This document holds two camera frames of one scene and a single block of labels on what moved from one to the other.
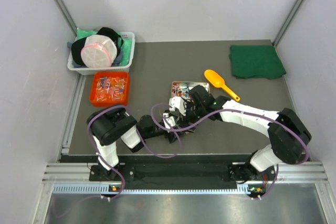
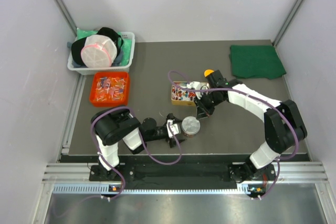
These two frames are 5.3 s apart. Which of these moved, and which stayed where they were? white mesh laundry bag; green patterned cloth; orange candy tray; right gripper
Moved: right gripper
Stayed: orange candy tray; green patterned cloth; white mesh laundry bag
